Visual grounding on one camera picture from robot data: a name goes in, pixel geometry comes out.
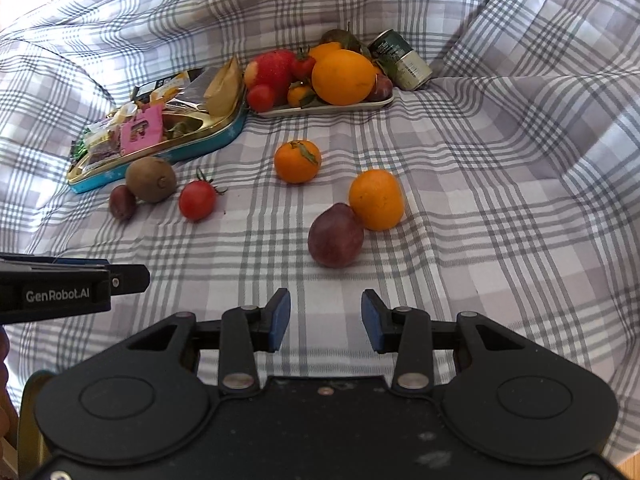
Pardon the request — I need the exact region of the mandarin with leaf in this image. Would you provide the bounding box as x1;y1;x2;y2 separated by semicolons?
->
273;140;321;184

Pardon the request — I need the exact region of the purple plum right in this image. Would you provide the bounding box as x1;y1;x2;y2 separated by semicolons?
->
308;203;364;269

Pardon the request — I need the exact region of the small purple plum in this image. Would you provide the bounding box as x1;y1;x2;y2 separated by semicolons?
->
108;184;137;221

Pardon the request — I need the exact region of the oval orange mandarin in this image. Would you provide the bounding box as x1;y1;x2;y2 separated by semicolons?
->
348;169;404;231

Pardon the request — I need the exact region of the red cherry tomato with stem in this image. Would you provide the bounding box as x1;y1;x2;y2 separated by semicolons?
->
178;168;229;222

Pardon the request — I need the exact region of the brown kiwi on cloth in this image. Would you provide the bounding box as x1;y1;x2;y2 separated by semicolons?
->
125;157;177;204

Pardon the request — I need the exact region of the gold metal tray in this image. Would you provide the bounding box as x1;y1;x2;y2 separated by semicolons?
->
17;370;55;479

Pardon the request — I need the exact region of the pink snack packet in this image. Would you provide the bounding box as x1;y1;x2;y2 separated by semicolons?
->
120;103;164;156

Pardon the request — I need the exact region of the grey plaid cloth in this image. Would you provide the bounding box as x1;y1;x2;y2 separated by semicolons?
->
1;0;639;463

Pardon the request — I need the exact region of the blue snack tin tray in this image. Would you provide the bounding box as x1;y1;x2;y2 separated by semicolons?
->
66;72;246;193

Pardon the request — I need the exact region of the small red tomato on plate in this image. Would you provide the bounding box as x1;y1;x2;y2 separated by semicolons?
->
246;84;276;113

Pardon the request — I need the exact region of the white fruit plate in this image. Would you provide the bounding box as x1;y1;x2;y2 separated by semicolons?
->
246;95;395;118

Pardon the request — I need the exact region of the brown paper snack bag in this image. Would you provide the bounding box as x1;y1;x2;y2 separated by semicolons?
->
204;56;243;118

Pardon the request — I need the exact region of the silver foil snack packet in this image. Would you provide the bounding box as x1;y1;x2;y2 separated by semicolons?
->
167;66;218;112

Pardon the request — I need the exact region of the small mandarin on plate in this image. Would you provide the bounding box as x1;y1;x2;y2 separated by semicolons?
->
286;81;316;108

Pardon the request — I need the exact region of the plum on plate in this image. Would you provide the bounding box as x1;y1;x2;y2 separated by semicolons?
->
367;74;394;102

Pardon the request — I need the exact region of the green drink can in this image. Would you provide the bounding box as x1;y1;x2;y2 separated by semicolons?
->
368;29;433;91

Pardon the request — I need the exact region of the large orange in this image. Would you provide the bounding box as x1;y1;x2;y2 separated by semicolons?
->
311;49;376;106

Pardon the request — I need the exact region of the red apple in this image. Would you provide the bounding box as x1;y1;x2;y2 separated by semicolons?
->
244;49;296;104

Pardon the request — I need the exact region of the strawberry-like tomato on plate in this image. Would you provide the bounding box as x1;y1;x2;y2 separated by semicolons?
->
291;48;317;82

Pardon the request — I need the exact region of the back mandarin on plate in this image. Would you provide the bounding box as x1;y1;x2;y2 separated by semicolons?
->
308;41;343;63

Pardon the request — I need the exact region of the kiwi behind plate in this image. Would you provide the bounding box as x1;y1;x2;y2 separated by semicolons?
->
320;28;360;52

